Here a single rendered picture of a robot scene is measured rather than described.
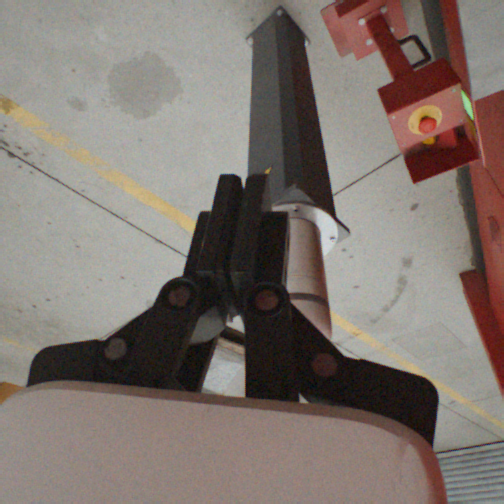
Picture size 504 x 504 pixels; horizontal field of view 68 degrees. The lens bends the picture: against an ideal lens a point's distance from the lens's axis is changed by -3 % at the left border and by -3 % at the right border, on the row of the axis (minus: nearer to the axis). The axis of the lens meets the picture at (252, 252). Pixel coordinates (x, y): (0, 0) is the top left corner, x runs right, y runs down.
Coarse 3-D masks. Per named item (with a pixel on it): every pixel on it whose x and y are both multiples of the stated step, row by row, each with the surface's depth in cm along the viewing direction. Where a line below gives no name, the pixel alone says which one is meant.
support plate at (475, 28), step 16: (464, 0) 45; (480, 0) 45; (496, 0) 45; (464, 16) 47; (480, 16) 47; (496, 16) 47; (464, 32) 48; (480, 32) 48; (496, 32) 48; (464, 48) 50; (480, 48) 50; (496, 48) 50; (480, 64) 51; (496, 64) 51; (480, 80) 53; (496, 80) 53; (480, 96) 55
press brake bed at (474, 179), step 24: (432, 0) 127; (432, 24) 133; (456, 24) 97; (432, 48) 141; (456, 48) 105; (456, 72) 115; (480, 120) 108; (456, 168) 188; (480, 168) 130; (480, 192) 144; (480, 216) 162; (480, 240) 222; (480, 264) 240
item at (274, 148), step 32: (256, 32) 139; (288, 32) 126; (256, 64) 122; (288, 64) 109; (256, 96) 108; (288, 96) 97; (256, 128) 97; (288, 128) 87; (320, 128) 101; (256, 160) 89; (288, 160) 80; (320, 160) 89; (288, 192) 71; (320, 192) 79
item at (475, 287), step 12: (468, 276) 250; (480, 276) 246; (468, 288) 246; (480, 288) 241; (468, 300) 248; (480, 300) 237; (480, 312) 233; (492, 312) 229; (480, 324) 229; (492, 324) 226; (480, 336) 239; (492, 336) 222; (492, 348) 218; (492, 360) 215
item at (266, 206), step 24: (264, 192) 12; (240, 216) 11; (264, 216) 12; (288, 216) 12; (240, 240) 11; (264, 240) 12; (288, 240) 13; (240, 264) 10; (264, 264) 11; (288, 264) 13; (240, 288) 11; (240, 312) 10; (312, 336) 10; (312, 360) 9; (336, 360) 9; (312, 384) 9; (336, 384) 9
